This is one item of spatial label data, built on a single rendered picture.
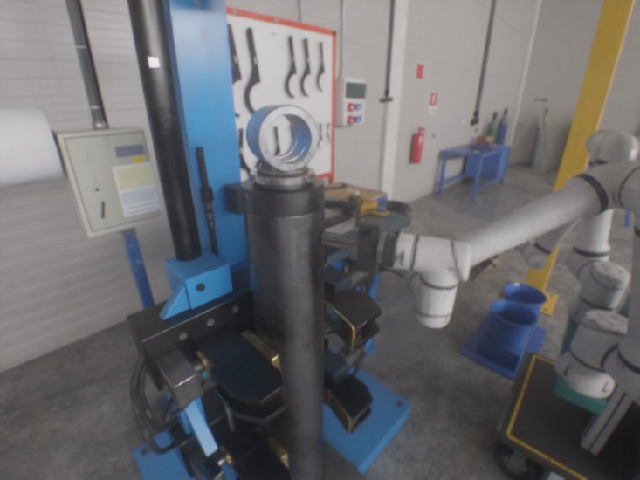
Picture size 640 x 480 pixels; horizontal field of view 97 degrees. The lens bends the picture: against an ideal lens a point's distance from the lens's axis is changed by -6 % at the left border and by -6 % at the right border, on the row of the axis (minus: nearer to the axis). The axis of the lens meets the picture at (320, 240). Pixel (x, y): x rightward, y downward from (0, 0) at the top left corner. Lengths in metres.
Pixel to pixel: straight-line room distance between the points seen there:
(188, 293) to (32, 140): 0.75
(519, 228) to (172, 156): 0.97
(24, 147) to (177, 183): 0.57
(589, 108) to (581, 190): 2.02
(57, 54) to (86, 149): 1.28
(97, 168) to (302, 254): 0.94
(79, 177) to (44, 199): 1.22
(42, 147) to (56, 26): 1.38
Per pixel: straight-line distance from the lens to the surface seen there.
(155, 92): 0.98
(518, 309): 2.60
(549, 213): 0.96
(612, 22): 3.05
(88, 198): 1.45
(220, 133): 1.13
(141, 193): 1.49
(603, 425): 1.80
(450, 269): 0.72
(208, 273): 1.00
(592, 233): 1.91
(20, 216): 2.66
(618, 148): 1.68
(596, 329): 1.38
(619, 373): 1.34
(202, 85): 1.11
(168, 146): 0.99
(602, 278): 1.81
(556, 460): 1.81
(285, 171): 0.74
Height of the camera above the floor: 1.65
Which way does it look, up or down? 24 degrees down
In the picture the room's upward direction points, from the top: straight up
